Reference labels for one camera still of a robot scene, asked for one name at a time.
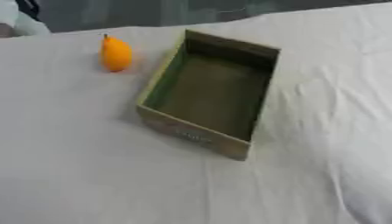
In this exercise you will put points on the tan cardboard box green inside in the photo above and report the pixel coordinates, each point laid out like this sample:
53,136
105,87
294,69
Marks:
214,93

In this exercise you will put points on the orange toy pear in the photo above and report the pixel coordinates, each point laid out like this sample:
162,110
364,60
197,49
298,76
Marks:
116,54

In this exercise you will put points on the person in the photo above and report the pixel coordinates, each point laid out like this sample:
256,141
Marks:
20,23

